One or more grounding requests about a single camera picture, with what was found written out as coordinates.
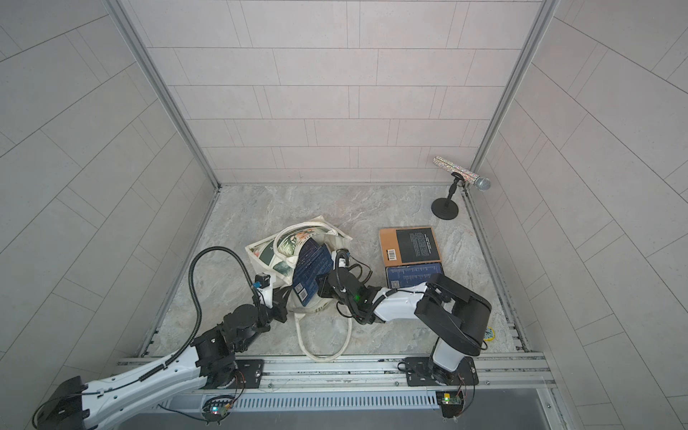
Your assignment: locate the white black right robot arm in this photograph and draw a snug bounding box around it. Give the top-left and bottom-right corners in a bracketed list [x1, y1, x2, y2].
[318, 268, 492, 386]

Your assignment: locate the circuit board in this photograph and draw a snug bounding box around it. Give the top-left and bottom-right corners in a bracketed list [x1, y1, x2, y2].
[435, 391, 466, 419]
[202, 395, 236, 425]

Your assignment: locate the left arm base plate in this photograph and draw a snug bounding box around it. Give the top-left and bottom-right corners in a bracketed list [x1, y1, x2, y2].
[217, 358, 265, 391]

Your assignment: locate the right circuit board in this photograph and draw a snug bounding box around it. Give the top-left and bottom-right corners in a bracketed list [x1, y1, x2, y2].
[435, 391, 466, 419]

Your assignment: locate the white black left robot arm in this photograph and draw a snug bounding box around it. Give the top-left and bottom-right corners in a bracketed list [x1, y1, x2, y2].
[32, 288, 290, 429]

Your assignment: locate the small yellow toy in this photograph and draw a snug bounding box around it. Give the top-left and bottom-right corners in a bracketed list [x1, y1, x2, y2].
[483, 327, 496, 342]

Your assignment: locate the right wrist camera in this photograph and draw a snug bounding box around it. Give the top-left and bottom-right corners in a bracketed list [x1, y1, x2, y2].
[333, 248, 350, 268]

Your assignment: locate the brown black book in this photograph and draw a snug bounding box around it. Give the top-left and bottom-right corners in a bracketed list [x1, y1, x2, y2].
[379, 226, 442, 268]

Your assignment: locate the left circuit board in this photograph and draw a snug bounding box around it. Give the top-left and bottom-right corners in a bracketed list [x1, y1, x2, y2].
[202, 395, 236, 425]

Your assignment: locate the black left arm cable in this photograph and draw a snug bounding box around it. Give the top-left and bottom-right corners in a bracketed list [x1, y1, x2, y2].
[139, 245, 259, 383]

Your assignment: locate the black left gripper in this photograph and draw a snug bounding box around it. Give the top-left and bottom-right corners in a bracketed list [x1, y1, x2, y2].
[238, 284, 296, 352]

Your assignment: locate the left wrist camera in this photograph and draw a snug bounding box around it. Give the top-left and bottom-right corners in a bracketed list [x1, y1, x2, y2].
[254, 273, 273, 308]

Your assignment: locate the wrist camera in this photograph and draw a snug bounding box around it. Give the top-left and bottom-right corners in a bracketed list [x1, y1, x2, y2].
[254, 273, 273, 308]
[333, 248, 350, 268]

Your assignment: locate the glittery microphone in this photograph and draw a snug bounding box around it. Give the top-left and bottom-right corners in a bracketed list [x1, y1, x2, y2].
[433, 156, 492, 191]

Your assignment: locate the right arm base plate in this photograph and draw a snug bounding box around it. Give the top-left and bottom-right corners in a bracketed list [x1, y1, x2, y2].
[398, 357, 479, 387]

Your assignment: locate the black microphone stand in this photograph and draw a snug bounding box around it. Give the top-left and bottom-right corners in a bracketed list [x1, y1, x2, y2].
[431, 172, 465, 220]

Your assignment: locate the white ventilation grille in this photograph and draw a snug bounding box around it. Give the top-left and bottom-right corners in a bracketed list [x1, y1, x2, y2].
[160, 391, 439, 414]

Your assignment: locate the floral canvas tote bag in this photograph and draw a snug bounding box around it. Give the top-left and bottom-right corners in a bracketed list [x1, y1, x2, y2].
[245, 216, 353, 363]

